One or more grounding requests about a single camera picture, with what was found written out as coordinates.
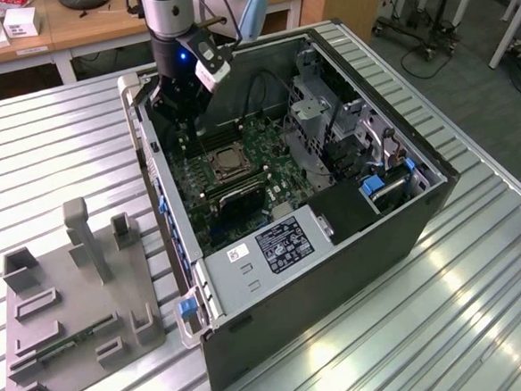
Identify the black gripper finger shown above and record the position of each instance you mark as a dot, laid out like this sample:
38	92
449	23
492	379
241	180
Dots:
162	99
195	128

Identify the CPU square plate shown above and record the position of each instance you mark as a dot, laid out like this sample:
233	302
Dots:
229	159

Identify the black RAM slot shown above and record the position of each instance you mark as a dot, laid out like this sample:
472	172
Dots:
216	133
237	180
237	186
218	140

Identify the blue card retention latch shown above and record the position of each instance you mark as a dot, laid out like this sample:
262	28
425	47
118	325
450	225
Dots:
162	204

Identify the wooden desk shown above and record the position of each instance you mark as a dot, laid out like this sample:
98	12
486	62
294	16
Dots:
96	25

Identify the black graphics card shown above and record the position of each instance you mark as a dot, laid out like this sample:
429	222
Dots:
240	201

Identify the green motherboard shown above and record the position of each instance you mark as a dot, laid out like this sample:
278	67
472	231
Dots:
286	180

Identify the silver metal drive cage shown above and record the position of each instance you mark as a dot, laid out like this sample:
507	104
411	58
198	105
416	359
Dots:
304	112

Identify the small silver chipset heatsink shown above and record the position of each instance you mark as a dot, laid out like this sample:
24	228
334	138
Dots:
283	211

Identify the white cardboard box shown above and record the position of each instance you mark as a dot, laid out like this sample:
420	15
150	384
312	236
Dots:
22	22

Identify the silver power supply unit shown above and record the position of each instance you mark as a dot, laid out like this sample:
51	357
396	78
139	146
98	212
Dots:
240	291

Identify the red packet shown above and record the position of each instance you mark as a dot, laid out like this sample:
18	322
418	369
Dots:
14	1

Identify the blue plastic drive latch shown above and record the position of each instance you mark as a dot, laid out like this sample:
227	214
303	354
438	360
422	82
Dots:
371	185

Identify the wooden cabinet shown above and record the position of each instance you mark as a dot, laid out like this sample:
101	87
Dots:
354	1

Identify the grey parts rack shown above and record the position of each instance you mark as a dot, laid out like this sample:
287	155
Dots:
71	298

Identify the small blue plastic clip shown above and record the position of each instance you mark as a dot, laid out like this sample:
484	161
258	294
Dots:
410	165

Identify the black open PC case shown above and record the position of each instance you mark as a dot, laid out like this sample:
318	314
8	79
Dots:
318	312

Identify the green RAM stick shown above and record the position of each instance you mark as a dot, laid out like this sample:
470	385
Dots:
67	345

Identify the black rolling stand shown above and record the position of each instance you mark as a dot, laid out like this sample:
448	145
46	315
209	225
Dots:
438	35

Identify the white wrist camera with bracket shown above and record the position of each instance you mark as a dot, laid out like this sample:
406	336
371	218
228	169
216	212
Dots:
213	71

